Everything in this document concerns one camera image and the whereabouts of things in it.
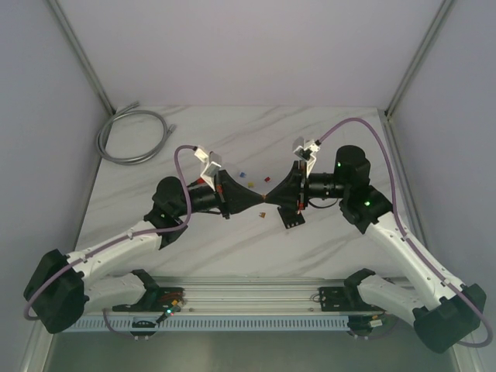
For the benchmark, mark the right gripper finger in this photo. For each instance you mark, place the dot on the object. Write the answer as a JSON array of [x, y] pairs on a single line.
[[291, 203], [290, 186]]

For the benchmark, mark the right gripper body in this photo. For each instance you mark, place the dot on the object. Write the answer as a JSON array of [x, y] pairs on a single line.
[[310, 185]]

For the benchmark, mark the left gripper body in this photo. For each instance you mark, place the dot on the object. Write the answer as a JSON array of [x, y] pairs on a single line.
[[223, 194]]

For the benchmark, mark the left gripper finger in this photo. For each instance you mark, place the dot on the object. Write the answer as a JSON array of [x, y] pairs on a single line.
[[239, 203], [236, 192]]

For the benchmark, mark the black fuse box base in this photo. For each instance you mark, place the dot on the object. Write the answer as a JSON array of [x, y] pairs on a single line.
[[290, 218]]

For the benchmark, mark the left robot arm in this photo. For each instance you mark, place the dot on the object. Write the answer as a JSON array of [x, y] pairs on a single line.
[[65, 286]]

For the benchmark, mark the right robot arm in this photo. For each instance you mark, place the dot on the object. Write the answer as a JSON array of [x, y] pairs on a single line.
[[442, 310]]

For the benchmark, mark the clear plastic fuse box cover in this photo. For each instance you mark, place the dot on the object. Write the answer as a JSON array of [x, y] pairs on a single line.
[[232, 170]]

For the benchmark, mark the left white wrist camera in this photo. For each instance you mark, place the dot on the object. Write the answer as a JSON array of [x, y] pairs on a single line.
[[211, 164]]

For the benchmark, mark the aluminium front rail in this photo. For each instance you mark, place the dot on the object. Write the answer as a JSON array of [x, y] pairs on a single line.
[[221, 295]]

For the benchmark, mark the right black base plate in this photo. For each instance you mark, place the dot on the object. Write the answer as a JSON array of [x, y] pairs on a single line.
[[343, 299]]

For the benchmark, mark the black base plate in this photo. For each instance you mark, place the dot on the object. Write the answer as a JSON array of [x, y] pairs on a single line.
[[343, 299], [157, 300]]

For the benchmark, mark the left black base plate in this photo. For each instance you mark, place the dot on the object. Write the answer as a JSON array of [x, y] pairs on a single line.
[[157, 300]]

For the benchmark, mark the grey slotted cable duct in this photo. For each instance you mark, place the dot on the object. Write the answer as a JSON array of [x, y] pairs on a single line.
[[122, 322]]

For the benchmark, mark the right aluminium frame post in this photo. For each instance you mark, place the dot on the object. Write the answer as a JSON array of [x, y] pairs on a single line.
[[420, 55]]

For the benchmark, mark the aluminium frame post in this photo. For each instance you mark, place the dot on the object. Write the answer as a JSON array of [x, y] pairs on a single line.
[[77, 49], [420, 55]]

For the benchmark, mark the left aluminium frame post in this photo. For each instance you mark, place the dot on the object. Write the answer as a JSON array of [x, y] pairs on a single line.
[[77, 49]]

